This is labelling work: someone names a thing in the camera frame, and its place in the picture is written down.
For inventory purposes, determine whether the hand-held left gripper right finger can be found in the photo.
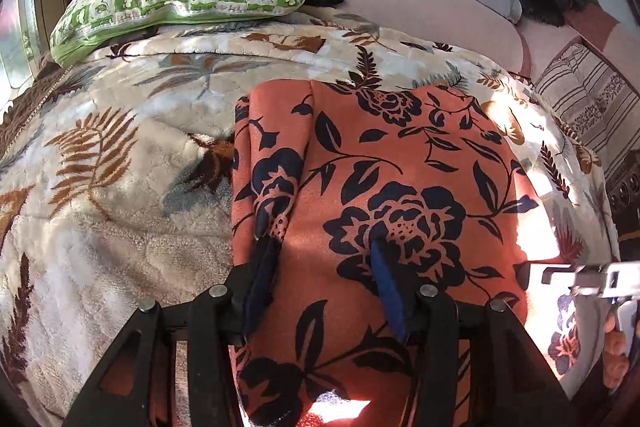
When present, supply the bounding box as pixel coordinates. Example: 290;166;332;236
369;239;576;427

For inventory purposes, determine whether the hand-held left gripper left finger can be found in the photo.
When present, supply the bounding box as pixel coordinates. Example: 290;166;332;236
64;234;283;427

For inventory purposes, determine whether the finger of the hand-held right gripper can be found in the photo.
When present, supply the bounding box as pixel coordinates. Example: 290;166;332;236
516;263;578;290

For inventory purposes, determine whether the orange floral garment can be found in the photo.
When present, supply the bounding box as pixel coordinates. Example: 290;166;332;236
231;78;563;427

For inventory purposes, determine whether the person's right hand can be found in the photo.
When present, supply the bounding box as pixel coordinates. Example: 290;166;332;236
601;311;635;390

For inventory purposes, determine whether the dark box with round knobs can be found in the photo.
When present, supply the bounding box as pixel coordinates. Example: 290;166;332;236
604;154;640;215

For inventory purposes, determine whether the cream leaf-print fleece blanket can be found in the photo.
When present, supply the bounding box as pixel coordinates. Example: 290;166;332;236
0;4;623;418

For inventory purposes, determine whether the striped pink pillow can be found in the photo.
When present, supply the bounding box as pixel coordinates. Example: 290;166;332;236
531;42;640;172

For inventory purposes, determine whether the pink padded headboard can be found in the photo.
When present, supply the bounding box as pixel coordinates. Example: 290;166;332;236
300;0;623;82

